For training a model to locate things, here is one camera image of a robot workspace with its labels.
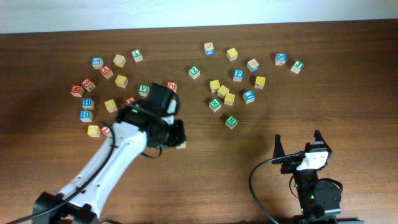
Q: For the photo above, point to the green r block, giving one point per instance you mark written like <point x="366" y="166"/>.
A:
<point x="214" y="105"/>
<point x="231" y="122"/>

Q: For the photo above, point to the red A letter block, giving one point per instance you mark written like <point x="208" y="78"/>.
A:
<point x="130" y="100"/>

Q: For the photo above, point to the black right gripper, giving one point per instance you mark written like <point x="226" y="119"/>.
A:
<point x="292" y="158"/>

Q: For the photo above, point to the blue P letter block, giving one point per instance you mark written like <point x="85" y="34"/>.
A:
<point x="238" y="75"/>

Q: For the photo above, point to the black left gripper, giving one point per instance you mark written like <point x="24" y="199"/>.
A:
<point x="178" y="134"/>

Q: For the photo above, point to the red O letter block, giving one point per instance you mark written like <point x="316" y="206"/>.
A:
<point x="172" y="86"/>

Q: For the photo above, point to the yellow sided plain block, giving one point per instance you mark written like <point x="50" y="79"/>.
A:
<point x="119" y="60"/>

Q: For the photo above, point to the yellow C letter block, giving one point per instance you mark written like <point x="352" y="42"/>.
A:
<point x="182" y="145"/>

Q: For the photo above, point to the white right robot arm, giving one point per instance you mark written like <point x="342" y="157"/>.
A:
<point x="319" y="199"/>

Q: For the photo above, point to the blue X letter block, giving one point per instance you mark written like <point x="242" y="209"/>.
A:
<point x="280" y="59"/>

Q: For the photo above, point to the red M letter block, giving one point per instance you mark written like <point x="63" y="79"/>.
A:
<point x="77" y="90"/>

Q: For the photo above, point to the yellow block cluster middle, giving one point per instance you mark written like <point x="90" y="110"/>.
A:
<point x="222" y="91"/>

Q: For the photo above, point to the yellow block cluster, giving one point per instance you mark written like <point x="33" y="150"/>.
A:
<point x="222" y="91"/>
<point x="229" y="99"/>
<point x="121" y="81"/>
<point x="214" y="85"/>

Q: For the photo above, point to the orange sided plain block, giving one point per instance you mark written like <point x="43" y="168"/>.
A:
<point x="253" y="65"/>

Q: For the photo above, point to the green J letter block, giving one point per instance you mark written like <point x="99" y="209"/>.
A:
<point x="297" y="66"/>

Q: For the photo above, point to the blue 5 number block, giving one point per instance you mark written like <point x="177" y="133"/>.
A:
<point x="97" y="63"/>

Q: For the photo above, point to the blue H block near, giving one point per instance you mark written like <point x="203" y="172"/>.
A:
<point x="86" y="116"/>

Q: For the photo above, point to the red 9 number block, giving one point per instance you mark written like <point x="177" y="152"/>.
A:
<point x="88" y="84"/>

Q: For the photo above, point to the green Z letter block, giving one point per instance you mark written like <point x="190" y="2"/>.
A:
<point x="194" y="72"/>

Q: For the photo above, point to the yellow Q letter block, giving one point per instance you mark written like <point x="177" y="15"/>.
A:
<point x="94" y="131"/>

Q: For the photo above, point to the blue h block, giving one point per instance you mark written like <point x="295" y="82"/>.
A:
<point x="86" y="116"/>
<point x="87" y="104"/>

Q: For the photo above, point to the blue E letter block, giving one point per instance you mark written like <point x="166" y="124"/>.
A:
<point x="248" y="96"/>

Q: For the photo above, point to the blue H block far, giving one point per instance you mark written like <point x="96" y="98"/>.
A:
<point x="87" y="104"/>

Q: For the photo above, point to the green L letter block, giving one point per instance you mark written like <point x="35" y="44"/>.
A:
<point x="137" y="55"/>

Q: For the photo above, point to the yellow block cluster lower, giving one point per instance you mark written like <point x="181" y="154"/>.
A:
<point x="229" y="99"/>

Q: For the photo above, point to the yellow block far top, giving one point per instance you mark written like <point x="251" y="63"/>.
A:
<point x="232" y="54"/>

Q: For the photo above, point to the yellow block right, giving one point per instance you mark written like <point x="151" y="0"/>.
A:
<point x="260" y="82"/>

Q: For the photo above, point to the yellow O letter block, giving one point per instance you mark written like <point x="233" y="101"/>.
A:
<point x="111" y="106"/>

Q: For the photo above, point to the green V letter block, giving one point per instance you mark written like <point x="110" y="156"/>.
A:
<point x="144" y="90"/>

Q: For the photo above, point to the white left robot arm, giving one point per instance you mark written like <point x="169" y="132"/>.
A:
<point x="145" y="123"/>

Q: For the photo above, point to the red I letter block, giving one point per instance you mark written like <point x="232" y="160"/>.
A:
<point x="105" y="130"/>

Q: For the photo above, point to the blue sided top block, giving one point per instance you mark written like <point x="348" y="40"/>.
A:
<point x="209" y="48"/>

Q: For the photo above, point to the red A block far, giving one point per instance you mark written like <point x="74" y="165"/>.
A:
<point x="106" y="71"/>

